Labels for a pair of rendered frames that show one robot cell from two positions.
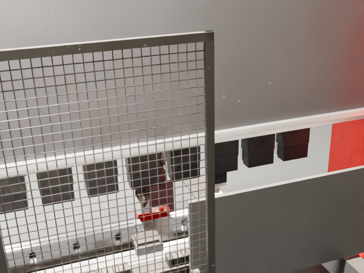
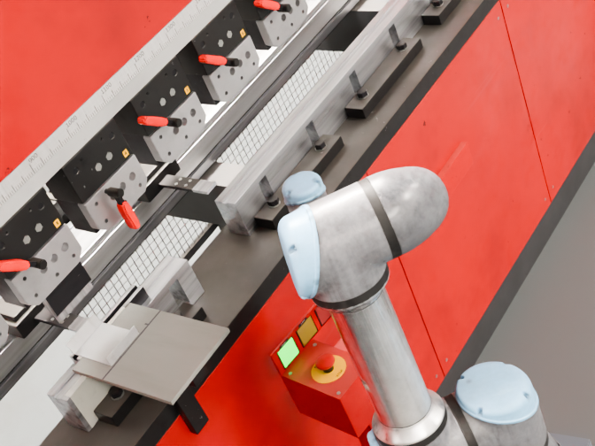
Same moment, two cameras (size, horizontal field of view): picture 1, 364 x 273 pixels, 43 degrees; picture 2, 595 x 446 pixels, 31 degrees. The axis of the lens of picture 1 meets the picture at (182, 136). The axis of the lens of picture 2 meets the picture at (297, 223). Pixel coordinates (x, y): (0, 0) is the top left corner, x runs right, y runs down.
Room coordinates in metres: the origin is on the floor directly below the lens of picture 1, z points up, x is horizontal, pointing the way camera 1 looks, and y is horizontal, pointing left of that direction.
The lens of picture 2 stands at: (3.77, -0.40, 2.24)
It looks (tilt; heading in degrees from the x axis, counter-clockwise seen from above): 36 degrees down; 157
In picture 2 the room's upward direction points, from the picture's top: 24 degrees counter-clockwise
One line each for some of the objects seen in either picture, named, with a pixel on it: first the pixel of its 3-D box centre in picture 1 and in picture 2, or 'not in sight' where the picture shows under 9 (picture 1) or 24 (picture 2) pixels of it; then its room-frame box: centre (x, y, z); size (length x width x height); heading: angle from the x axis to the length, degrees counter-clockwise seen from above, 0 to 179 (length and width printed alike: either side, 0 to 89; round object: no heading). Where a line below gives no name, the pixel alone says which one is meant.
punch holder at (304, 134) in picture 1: (292, 141); not in sight; (2.22, -0.57, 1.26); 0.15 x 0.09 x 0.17; 108
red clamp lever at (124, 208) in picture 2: not in sight; (122, 208); (2.10, 0.00, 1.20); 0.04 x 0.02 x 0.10; 18
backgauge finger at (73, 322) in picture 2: not in sight; (44, 311); (1.93, -0.21, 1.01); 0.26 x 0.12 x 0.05; 18
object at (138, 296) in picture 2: not in sight; (110, 326); (2.07, -0.13, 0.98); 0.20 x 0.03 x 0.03; 108
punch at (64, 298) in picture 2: (216, 178); (65, 288); (2.09, -0.17, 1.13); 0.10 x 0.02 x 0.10; 108
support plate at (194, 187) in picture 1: (206, 188); (150, 350); (2.23, -0.12, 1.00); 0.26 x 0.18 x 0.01; 18
